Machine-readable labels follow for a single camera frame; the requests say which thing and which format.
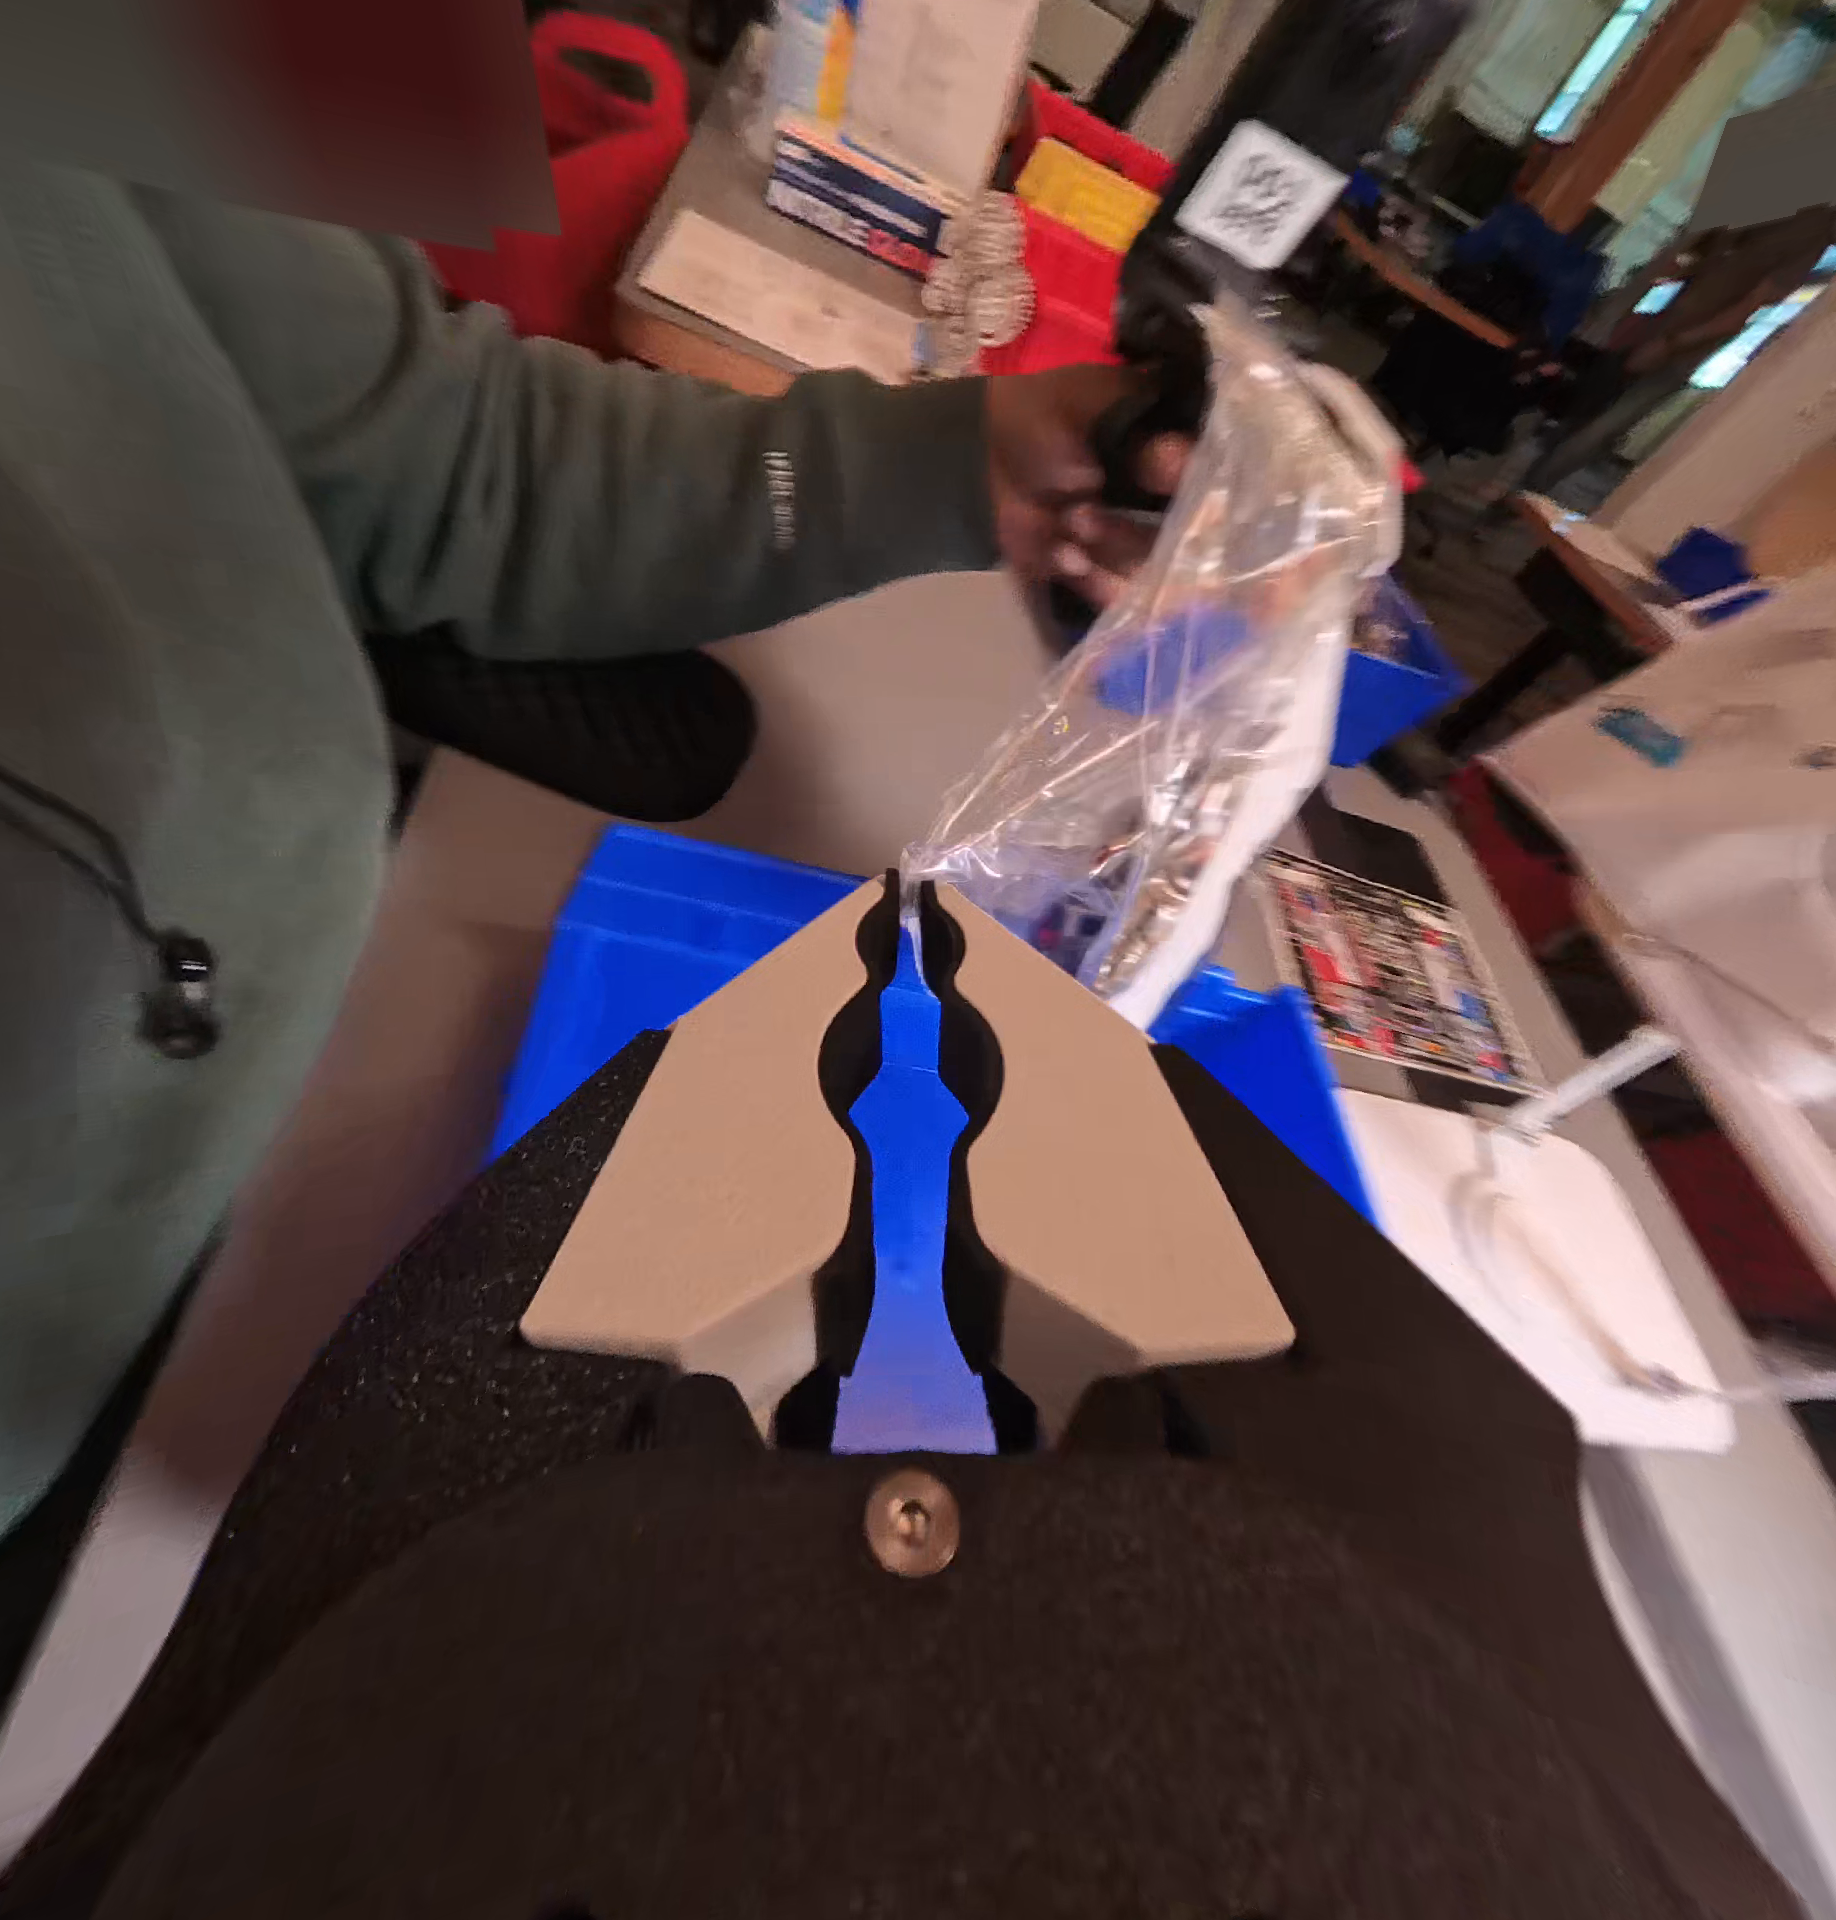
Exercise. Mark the lego instruction booklet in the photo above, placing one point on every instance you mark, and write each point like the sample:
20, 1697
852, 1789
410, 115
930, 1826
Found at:
1727, 721

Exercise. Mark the large clear plastic bag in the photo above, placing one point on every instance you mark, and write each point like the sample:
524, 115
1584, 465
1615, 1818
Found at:
1234, 631

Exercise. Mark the yellow plastic bin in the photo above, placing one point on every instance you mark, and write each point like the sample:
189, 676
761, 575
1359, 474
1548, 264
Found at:
1083, 187

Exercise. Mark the person's left forearm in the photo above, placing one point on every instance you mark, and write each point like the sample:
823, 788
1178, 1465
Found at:
559, 482

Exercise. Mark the blue plastic bin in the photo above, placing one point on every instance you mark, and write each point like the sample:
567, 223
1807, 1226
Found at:
1382, 689
661, 915

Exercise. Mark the person's left hand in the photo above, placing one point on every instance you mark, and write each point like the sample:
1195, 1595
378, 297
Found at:
1055, 465

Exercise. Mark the person's green sweatshirt torso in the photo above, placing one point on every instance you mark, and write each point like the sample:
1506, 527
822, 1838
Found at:
140, 900

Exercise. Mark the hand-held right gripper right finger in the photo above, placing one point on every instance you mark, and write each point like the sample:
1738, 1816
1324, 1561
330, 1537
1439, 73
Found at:
1131, 1200

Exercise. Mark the black mesh armrest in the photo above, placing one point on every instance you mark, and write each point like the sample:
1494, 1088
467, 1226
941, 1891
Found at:
586, 737

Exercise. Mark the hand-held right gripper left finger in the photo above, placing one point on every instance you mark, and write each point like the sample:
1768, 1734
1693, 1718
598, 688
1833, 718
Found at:
710, 1186

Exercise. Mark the red plastic bin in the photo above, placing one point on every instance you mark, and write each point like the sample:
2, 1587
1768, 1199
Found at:
1067, 300

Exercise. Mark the wooden gear model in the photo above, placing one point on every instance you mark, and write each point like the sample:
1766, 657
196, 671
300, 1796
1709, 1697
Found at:
978, 279

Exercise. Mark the blue white glove box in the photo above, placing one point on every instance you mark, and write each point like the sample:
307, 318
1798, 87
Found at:
860, 204

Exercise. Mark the red felt bag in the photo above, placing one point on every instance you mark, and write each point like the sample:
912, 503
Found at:
602, 180

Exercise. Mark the white book stand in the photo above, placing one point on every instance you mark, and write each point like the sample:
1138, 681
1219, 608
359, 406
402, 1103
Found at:
1548, 1276

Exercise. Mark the holographic sticker sheet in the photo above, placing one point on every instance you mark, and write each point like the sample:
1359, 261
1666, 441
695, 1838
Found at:
1397, 960

